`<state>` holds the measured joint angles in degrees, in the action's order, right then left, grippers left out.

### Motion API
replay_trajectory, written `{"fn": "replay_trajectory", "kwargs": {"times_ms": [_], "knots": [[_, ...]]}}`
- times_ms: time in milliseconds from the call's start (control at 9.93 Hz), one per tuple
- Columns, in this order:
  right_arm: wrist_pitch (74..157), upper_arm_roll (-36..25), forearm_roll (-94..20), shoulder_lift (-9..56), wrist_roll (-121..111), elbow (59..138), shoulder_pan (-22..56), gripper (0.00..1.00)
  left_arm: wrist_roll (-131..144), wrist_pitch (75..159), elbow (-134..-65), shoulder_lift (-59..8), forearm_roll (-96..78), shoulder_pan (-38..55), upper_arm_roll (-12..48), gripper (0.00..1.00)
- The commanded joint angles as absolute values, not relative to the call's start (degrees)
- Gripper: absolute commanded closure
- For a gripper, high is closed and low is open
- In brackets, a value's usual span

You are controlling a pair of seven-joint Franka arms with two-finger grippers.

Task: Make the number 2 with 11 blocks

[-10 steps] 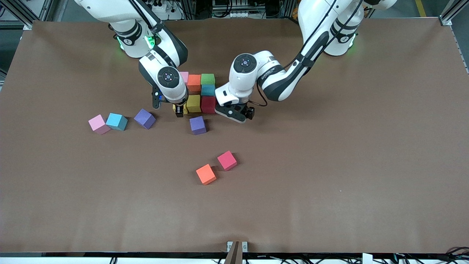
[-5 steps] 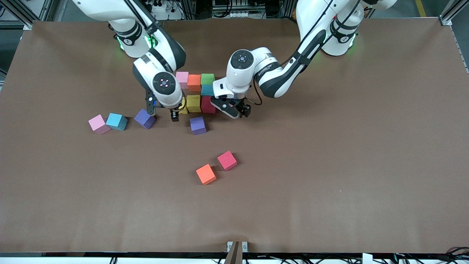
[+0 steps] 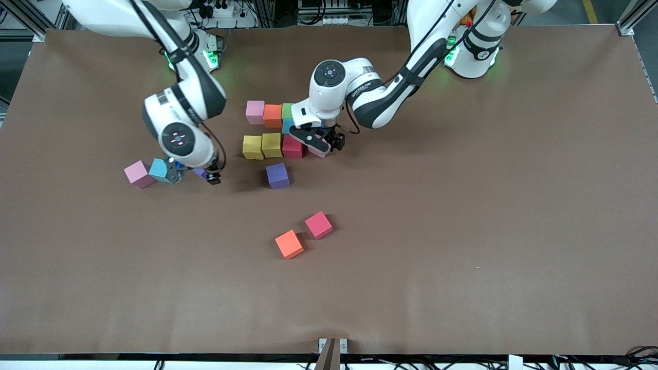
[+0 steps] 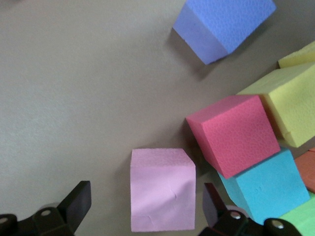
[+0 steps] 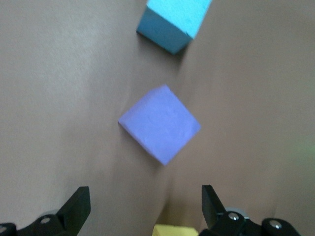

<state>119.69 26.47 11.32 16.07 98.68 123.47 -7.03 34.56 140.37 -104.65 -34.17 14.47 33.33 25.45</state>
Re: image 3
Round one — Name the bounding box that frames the crimson foam cube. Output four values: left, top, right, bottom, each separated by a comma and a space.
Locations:
304, 211, 333, 240
282, 135, 307, 159

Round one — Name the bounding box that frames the orange foam cube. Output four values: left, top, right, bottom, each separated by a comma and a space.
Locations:
263, 104, 283, 129
275, 229, 304, 260

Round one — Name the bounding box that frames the yellow foam cube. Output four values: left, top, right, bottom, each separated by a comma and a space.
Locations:
261, 133, 283, 158
242, 135, 264, 160

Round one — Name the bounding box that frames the white power strip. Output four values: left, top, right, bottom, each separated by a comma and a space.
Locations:
198, 2, 238, 19
307, 15, 356, 26

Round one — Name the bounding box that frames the table cover sheet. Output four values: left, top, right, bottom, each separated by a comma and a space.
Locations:
0, 25, 658, 356

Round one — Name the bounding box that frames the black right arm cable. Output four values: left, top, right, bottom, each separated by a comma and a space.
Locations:
129, 0, 227, 175

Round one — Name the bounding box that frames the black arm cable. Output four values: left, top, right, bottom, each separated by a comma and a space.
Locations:
129, 0, 227, 175
334, 0, 499, 135

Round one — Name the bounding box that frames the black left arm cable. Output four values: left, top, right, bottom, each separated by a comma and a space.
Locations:
334, 0, 499, 135

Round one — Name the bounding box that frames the aluminium frame profile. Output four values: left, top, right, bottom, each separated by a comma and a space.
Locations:
0, 0, 78, 43
615, 0, 658, 36

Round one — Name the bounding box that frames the aluminium frame post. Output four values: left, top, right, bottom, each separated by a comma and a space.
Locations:
314, 338, 342, 370

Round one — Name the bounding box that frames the black floor cable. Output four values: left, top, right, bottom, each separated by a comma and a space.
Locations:
612, 345, 658, 368

